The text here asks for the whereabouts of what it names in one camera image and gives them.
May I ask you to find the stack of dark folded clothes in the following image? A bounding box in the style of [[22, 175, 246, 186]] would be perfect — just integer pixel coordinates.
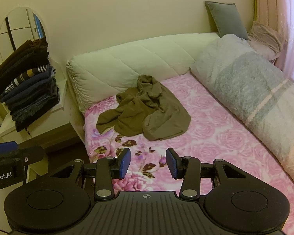
[[0, 38, 60, 133]]

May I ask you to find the grey pillow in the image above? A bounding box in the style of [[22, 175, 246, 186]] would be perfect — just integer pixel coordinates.
[[205, 1, 250, 41]]

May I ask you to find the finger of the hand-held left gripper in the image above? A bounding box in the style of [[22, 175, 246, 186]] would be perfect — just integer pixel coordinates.
[[0, 141, 45, 167]]

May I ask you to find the oval wall mirror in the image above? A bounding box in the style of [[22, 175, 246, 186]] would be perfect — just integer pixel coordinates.
[[0, 7, 47, 63]]

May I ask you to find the cream padded headboard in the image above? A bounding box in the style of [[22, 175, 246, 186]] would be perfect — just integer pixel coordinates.
[[66, 32, 222, 113]]

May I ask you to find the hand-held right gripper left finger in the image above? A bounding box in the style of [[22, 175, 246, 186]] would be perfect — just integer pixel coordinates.
[[49, 148, 131, 200]]

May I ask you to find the olive brown garment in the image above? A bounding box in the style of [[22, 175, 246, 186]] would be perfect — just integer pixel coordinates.
[[96, 75, 192, 142]]

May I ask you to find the pink floral bedsheet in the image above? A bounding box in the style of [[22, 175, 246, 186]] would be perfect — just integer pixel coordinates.
[[83, 73, 294, 226]]

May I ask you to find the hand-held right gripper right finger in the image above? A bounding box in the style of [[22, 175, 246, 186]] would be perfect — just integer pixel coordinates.
[[166, 148, 248, 200]]

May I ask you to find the pink drape curtain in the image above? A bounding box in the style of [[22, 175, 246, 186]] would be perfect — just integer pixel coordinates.
[[253, 0, 288, 32]]

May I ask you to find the grey and cream striped duvet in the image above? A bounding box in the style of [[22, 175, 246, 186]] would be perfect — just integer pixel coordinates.
[[190, 34, 294, 194]]

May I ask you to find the white vanity table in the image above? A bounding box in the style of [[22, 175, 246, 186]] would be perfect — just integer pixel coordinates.
[[0, 55, 86, 184]]

